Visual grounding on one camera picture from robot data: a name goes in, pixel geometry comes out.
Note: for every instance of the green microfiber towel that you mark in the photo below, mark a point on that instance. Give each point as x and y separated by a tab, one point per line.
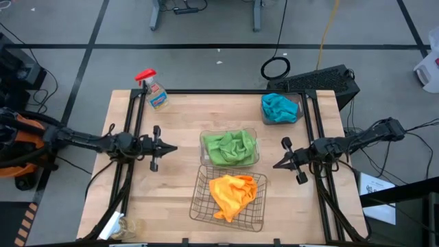
214	151
245	144

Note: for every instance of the blue microfiber towel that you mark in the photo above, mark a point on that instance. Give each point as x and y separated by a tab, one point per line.
274	101
286	115

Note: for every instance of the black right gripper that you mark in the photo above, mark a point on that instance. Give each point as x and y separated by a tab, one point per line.
302	158

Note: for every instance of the clear plastic bin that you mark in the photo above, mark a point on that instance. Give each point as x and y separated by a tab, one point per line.
204	159

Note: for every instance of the orange black machine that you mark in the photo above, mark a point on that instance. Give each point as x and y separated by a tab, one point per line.
29	135

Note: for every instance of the black power strip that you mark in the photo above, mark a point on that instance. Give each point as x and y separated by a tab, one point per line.
185	10

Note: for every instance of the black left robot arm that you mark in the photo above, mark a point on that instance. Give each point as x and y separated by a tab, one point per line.
85	142

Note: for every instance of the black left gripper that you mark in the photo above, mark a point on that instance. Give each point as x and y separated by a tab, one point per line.
147	147

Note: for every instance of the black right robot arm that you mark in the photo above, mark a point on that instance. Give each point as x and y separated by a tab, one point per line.
363	137

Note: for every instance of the white trigger clear bottle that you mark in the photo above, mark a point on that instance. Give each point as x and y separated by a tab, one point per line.
111	224

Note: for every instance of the black equipment box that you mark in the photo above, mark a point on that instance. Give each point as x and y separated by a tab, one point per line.
17	72

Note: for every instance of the white paper sheet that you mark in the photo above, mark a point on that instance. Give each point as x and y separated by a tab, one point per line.
377	182

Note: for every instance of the grey desk leg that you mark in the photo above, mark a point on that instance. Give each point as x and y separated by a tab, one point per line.
155	17
257	17

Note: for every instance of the orange microfiber towel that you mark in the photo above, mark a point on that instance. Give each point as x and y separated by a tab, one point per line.
228	202
248	188

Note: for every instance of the black computer tower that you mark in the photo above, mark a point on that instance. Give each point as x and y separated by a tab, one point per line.
319	80

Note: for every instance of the red trigger spray bottle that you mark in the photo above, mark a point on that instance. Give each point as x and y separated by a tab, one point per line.
156	96

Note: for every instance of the black desk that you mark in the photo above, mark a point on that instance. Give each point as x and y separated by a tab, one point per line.
411	223

